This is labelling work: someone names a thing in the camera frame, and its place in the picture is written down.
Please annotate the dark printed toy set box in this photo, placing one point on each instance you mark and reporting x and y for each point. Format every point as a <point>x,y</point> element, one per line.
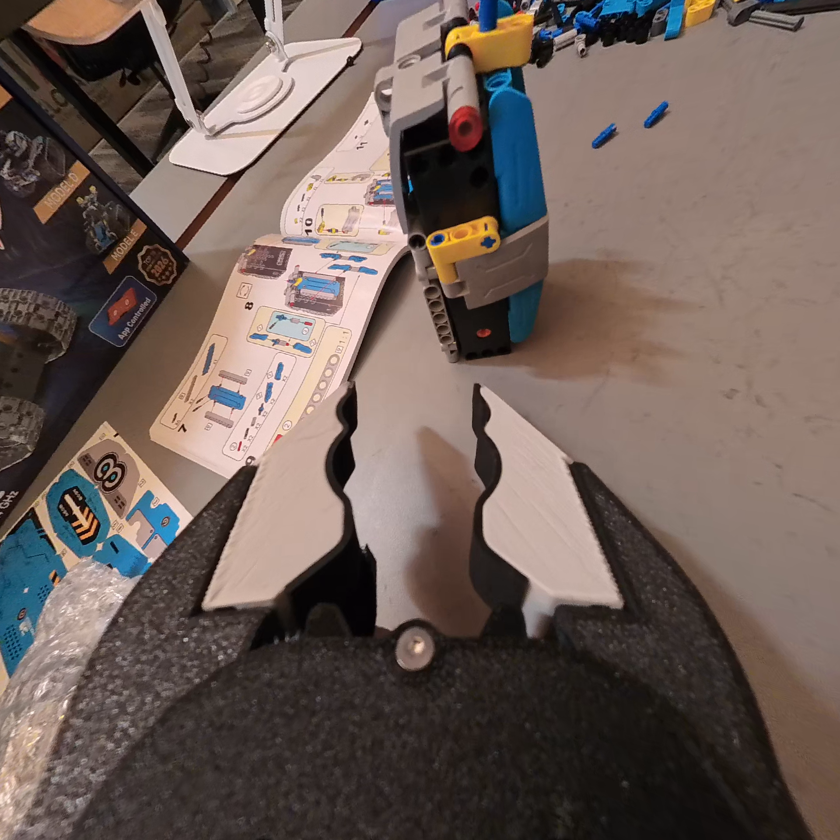
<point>59,275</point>

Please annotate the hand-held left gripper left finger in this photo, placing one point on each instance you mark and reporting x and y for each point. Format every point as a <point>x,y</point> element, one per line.
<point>282,525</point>

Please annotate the blue sticker sheet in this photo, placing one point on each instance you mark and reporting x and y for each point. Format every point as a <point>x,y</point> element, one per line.
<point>65,525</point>

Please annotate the clear plastic bag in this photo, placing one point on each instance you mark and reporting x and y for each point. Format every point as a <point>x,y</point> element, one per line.
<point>46,656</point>

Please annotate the white book stand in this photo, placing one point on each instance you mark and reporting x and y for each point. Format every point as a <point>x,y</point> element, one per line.
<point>262,98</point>

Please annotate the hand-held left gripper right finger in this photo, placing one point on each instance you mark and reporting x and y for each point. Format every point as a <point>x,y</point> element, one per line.
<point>551,525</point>

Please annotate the open instruction booklet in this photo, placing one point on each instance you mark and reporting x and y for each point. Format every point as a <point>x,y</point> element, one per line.
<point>262,354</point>

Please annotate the blue toy pin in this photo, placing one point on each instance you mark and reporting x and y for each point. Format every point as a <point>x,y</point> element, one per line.
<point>604,135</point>
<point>656,114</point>

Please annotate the grey blue toy brick model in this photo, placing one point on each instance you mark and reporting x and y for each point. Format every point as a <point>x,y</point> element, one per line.
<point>518,170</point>

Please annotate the pile of toy brick pieces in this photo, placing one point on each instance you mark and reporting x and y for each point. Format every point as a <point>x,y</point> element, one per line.
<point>623,19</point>

